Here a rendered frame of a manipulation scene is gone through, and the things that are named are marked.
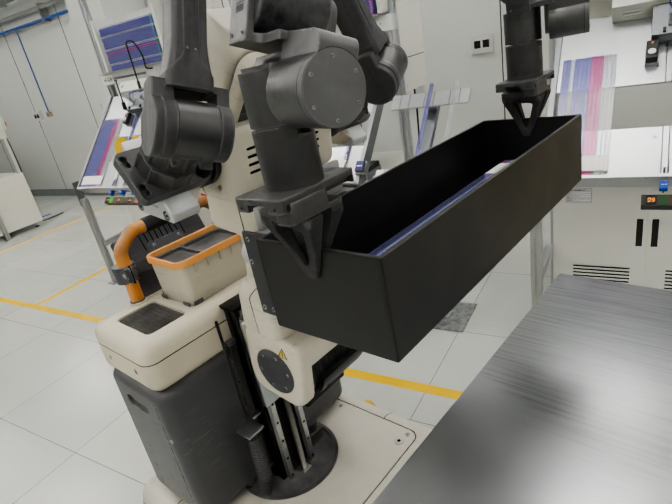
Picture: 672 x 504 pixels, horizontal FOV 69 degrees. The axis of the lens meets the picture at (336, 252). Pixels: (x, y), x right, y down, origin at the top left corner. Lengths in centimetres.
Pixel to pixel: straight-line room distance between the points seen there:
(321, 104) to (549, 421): 54
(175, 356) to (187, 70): 65
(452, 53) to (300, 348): 329
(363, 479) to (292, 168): 106
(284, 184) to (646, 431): 55
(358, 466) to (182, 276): 68
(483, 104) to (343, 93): 362
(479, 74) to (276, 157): 356
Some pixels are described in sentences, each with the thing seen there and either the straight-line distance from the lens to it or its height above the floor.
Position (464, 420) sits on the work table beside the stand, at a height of 80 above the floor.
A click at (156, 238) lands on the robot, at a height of 92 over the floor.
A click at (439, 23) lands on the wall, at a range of 402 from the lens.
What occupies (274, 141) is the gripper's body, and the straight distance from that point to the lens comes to 44.
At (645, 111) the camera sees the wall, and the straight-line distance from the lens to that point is 388.
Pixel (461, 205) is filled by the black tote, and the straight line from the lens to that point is 55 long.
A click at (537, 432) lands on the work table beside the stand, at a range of 73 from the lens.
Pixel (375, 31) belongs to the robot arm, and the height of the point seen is 131.
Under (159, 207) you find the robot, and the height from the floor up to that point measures 113.
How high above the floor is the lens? 131
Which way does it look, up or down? 23 degrees down
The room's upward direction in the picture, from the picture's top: 11 degrees counter-clockwise
